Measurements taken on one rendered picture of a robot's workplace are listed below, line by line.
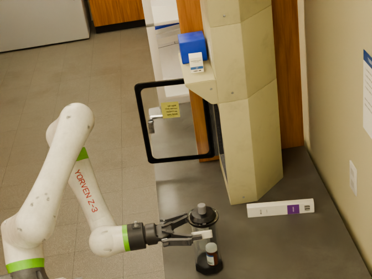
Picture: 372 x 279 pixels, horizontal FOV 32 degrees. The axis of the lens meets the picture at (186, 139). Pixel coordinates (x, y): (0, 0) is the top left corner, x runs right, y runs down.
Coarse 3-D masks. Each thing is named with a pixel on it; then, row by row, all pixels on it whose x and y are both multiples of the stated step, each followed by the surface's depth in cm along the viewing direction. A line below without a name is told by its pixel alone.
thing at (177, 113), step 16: (144, 96) 274; (160, 96) 274; (176, 96) 274; (192, 96) 274; (144, 112) 278; (160, 112) 278; (176, 112) 278; (192, 112) 278; (160, 128) 282; (176, 128) 282; (192, 128) 282; (160, 144) 286; (176, 144) 286; (192, 144) 286; (208, 144) 286
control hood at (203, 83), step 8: (184, 64) 252; (208, 64) 249; (184, 72) 246; (200, 72) 244; (208, 72) 243; (184, 80) 240; (192, 80) 238; (200, 80) 237; (208, 80) 237; (192, 88) 237; (200, 88) 238; (208, 88) 238; (216, 88) 239; (200, 96) 240; (208, 96) 240; (216, 96) 240
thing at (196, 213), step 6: (198, 204) 220; (204, 204) 220; (198, 210) 220; (204, 210) 220; (210, 210) 222; (192, 216) 220; (198, 216) 219; (204, 216) 219; (210, 216) 219; (198, 222) 219; (204, 222) 218
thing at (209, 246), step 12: (216, 216) 221; (192, 228) 222; (204, 228) 219; (216, 228) 223; (204, 240) 222; (216, 240) 225; (204, 252) 225; (216, 252) 226; (204, 264) 227; (216, 264) 229
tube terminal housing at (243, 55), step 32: (224, 32) 228; (256, 32) 236; (224, 64) 234; (256, 64) 241; (224, 96) 240; (256, 96) 246; (224, 128) 247; (256, 128) 251; (256, 160) 257; (256, 192) 263
